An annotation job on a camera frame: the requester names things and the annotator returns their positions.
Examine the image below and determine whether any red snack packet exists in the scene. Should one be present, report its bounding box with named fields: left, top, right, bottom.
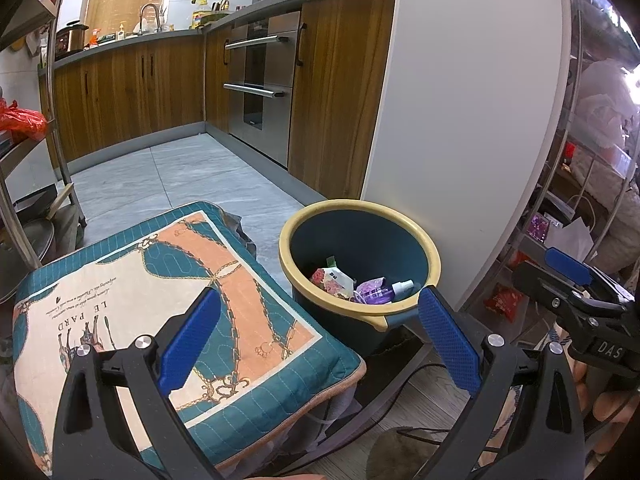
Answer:
left=482, top=282, right=526, bottom=321

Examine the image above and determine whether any purple packet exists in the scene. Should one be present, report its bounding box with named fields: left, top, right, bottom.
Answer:
left=527, top=212, right=551, bottom=243

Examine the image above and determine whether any brown fuzzy mat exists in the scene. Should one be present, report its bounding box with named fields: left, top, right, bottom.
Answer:
left=367, top=425, right=481, bottom=480

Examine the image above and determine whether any large white plastic bag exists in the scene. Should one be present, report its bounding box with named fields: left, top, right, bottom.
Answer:
left=575, top=60, right=640, bottom=161

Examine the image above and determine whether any red plastic bag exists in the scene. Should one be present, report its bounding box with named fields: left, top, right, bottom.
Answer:
left=0, top=100, right=48, bottom=142

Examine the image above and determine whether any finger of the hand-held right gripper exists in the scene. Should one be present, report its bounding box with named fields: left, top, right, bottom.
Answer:
left=544, top=246, right=631, bottom=301
left=511, top=260, right=626, bottom=333

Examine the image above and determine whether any black tray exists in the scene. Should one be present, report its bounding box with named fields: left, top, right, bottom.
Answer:
left=12, top=187, right=58, bottom=221

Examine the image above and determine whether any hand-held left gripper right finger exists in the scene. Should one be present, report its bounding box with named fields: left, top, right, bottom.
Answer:
left=417, top=285, right=588, bottom=480

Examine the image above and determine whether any blue bin with yellow rim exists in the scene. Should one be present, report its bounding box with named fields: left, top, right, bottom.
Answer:
left=278, top=199, right=443, bottom=356

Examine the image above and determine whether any purple plastic bottle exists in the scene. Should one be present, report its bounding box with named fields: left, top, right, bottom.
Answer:
left=354, top=277, right=396, bottom=306

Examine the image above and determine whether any chrome wire rack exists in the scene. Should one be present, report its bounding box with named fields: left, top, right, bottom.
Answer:
left=495, top=0, right=640, bottom=361

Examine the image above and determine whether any dark rice cooker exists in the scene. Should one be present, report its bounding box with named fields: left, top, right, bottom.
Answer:
left=54, top=21, right=90, bottom=57

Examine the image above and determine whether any stainless steel shelf rack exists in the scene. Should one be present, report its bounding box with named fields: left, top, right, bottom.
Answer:
left=0, top=0, right=88, bottom=306

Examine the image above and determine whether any wooden kitchen cabinet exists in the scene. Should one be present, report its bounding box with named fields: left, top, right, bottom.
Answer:
left=39, top=0, right=398, bottom=201

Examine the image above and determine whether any teal printed cushion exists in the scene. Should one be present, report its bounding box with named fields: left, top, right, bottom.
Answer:
left=12, top=200, right=368, bottom=478

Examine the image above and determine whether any steel built-in oven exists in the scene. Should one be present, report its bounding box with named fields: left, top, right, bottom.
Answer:
left=223, top=10, right=302, bottom=168

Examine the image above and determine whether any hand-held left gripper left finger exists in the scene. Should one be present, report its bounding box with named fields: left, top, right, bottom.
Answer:
left=52, top=287, right=223, bottom=480

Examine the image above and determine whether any person's right hand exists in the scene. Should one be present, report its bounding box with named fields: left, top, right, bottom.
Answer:
left=572, top=357, right=640, bottom=428

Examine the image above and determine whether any grey pan lid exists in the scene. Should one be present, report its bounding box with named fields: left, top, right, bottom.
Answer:
left=0, top=220, right=56, bottom=306

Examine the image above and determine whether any steel kitchen faucet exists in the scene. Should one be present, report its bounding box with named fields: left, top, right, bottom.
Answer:
left=139, top=3, right=162, bottom=33

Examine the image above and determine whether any pink snack packet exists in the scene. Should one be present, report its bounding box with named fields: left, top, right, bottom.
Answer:
left=309, top=267, right=356, bottom=298

